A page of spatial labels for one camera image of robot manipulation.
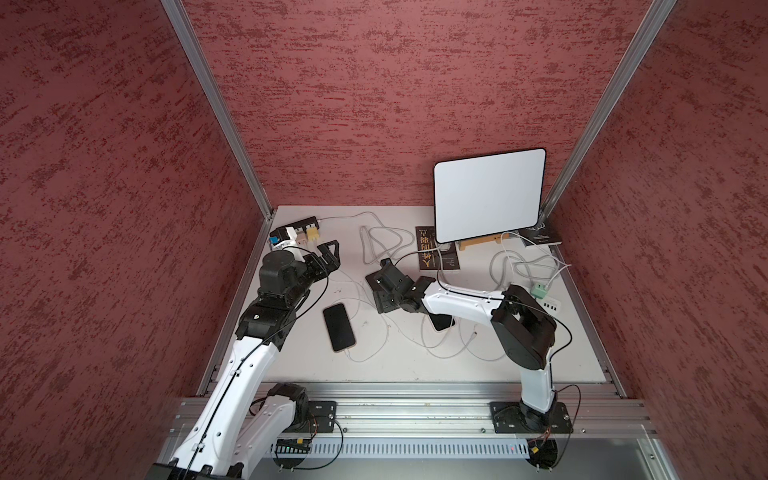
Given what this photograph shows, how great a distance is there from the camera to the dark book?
3.46 feet

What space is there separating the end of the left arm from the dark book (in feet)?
1.43

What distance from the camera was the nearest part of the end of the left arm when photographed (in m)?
0.52
